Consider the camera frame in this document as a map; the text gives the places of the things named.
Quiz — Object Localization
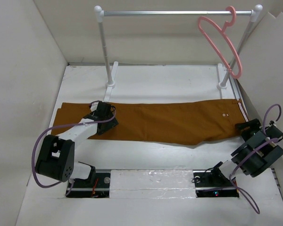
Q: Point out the white metal clothes rack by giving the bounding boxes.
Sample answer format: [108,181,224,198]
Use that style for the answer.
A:
[94,5,263,101]

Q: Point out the brown trousers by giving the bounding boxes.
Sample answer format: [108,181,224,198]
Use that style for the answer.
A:
[52,98,250,146]

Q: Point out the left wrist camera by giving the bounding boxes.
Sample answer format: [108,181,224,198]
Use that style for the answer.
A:
[89,100,100,112]

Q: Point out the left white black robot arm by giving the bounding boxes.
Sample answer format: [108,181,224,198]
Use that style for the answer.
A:
[31,101,118,188]

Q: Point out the pink plastic hanger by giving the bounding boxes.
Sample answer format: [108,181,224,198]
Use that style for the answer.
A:
[198,6,243,79]

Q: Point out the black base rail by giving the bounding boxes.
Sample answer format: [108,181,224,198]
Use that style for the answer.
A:
[66,169,239,199]

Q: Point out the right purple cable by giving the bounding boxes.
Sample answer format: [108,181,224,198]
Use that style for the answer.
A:
[228,104,283,215]

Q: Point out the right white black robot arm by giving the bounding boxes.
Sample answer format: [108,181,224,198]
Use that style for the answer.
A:
[208,119,283,186]

